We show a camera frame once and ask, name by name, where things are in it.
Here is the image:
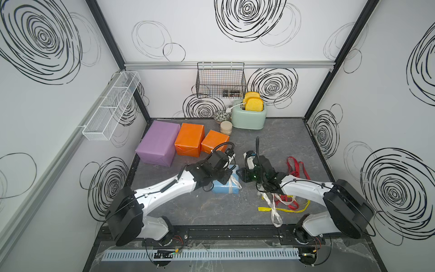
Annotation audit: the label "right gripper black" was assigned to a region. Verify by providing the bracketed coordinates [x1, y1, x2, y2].
[234, 167, 266, 185]

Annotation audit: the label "blue gift box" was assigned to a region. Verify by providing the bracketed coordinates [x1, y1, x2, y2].
[212, 180, 229, 194]

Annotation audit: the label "orange box red ribbon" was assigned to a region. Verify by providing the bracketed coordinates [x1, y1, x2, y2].
[174, 123, 205, 158]

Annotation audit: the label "purple gift box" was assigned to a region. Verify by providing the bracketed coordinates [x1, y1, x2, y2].
[135, 121, 181, 167]

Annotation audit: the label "yellow ribbon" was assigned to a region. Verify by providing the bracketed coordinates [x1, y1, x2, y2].
[258, 201, 310, 213]

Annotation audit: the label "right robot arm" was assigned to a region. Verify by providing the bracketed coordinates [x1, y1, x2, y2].
[237, 141, 375, 244]

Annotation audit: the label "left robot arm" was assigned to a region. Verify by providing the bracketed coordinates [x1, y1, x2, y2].
[105, 149, 235, 247]

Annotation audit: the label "mint green toaster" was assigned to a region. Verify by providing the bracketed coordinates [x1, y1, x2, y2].
[231, 99, 267, 130]

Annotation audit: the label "small jar with beige lid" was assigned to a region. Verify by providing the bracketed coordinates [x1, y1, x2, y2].
[220, 121, 233, 136]

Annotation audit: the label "front yellow sponge toast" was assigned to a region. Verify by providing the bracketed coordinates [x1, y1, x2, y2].
[245, 97, 264, 112]

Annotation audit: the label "yellow sponge toast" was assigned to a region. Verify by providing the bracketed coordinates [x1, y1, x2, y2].
[243, 91, 261, 103]
[245, 97, 264, 112]

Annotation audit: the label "patterned ceramic bowl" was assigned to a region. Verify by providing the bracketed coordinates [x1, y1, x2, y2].
[213, 111, 231, 123]

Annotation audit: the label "rear yellow sponge toast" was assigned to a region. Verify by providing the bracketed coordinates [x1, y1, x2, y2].
[243, 91, 261, 103]

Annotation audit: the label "spice jars in basket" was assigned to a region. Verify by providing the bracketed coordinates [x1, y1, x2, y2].
[222, 90, 241, 98]

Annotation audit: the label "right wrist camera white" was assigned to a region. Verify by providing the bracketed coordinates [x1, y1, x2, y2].
[244, 151, 256, 170]

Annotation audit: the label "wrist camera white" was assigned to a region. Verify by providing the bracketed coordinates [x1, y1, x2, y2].
[228, 152, 235, 165]
[244, 151, 256, 170]

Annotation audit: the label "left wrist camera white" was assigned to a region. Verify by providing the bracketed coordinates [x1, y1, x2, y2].
[228, 152, 235, 165]

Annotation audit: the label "black wire basket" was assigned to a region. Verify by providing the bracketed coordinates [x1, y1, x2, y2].
[196, 62, 247, 99]

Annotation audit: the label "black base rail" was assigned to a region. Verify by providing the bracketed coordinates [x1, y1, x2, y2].
[98, 224, 369, 247]

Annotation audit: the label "white mesh wall shelf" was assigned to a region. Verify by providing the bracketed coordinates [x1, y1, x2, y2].
[82, 70, 140, 141]

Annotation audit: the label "grey slotted cable duct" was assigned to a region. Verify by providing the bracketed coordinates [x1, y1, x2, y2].
[101, 248, 300, 261]

